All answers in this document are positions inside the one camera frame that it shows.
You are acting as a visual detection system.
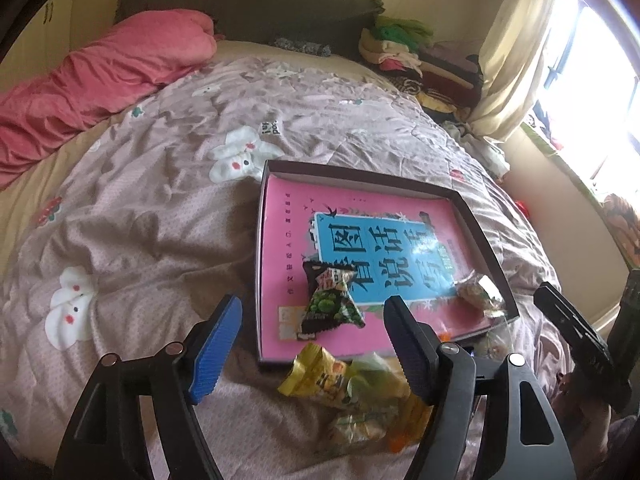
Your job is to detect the green sill cloth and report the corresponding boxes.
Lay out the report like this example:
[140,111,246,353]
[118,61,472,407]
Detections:
[520,125,621,221]

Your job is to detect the dark patterned cloth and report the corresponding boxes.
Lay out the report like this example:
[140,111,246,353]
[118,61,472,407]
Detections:
[270,36,333,58]

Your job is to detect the cream wardrobe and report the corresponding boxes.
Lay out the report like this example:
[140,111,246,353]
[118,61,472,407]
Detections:
[0,0,123,91]

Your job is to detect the pale green pastry packet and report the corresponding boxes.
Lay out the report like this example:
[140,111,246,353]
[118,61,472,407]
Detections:
[347,352,413,401]

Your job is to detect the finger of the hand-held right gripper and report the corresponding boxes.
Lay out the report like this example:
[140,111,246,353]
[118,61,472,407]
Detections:
[532,282,634,413]

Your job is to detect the dark cardboard box tray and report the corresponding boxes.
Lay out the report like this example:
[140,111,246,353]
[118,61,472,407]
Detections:
[255,160,521,366]

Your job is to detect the cream curtain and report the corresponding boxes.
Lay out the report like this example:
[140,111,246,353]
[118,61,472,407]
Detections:
[467,0,586,141]

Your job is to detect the clear yellow-green snack packet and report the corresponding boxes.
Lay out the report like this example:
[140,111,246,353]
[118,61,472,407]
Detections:
[327,400,396,448]

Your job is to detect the white cloth bundle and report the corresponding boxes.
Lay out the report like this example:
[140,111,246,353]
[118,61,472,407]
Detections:
[450,120,511,181]

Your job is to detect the yellow snack packet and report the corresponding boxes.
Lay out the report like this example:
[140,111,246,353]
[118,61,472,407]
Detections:
[277,344,351,408]

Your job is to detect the dark grey bed headboard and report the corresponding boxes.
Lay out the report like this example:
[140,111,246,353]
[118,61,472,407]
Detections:
[114,0,386,61]

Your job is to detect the window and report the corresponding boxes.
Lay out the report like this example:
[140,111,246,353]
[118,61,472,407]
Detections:
[530,0,640,201]

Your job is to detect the pink quilt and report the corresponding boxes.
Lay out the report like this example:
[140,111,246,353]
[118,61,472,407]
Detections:
[0,9,218,191]

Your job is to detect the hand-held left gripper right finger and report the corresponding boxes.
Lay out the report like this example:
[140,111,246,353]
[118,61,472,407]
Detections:
[382,295,578,480]

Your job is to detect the colourful cloth heap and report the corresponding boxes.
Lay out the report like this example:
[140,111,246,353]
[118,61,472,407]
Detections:
[525,112,568,153]

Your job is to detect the clear round pastry packet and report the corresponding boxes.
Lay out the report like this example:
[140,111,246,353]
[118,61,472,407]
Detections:
[472,317,516,361]

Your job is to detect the black green pea snack packet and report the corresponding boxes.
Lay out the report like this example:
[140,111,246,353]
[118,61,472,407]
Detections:
[299,259,366,343]

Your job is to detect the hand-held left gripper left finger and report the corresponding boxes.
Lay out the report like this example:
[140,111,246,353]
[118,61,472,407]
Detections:
[52,295,244,480]

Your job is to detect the beige bed sheet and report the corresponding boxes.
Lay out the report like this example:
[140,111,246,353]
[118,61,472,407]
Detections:
[0,40,371,281]

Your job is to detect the clear cracker packet green label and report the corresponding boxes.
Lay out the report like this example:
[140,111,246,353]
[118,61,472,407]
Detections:
[456,275,507,318]

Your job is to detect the pile of folded clothes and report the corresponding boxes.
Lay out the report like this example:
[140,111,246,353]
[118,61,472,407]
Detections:
[357,12,486,121]

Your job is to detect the pink book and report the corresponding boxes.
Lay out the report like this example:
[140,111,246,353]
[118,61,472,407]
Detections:
[260,175,506,358]

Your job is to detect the pale floral blanket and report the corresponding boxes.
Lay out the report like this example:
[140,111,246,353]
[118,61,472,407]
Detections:
[0,52,576,480]

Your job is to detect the orange cracker packet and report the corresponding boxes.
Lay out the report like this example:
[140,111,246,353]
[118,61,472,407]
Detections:
[387,390,436,453]

